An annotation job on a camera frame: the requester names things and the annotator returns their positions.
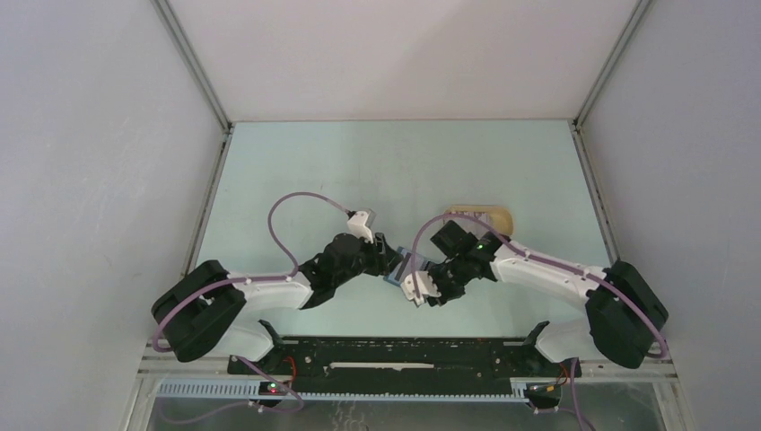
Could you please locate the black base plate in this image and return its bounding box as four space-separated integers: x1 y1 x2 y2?
259 337 582 396

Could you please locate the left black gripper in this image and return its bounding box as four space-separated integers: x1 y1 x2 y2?
333 230 402 286

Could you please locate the beige oval tray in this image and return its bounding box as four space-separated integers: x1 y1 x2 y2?
444 205 514 238

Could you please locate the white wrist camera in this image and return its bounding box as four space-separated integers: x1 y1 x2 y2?
346 209 376 243
400 271 441 307

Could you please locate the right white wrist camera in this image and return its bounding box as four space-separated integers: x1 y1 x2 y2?
400 271 441 307

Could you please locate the blue card holder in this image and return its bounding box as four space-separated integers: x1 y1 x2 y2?
383 247 433 286

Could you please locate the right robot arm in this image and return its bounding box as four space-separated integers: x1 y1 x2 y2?
402 220 669 375

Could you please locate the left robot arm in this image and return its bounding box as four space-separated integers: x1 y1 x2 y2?
151 233 403 374

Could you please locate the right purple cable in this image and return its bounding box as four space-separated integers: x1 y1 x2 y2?
410 213 670 429

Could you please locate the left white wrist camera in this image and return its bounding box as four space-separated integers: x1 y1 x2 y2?
346 209 376 243

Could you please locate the aluminium frame rail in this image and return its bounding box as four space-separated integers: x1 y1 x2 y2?
136 338 679 385

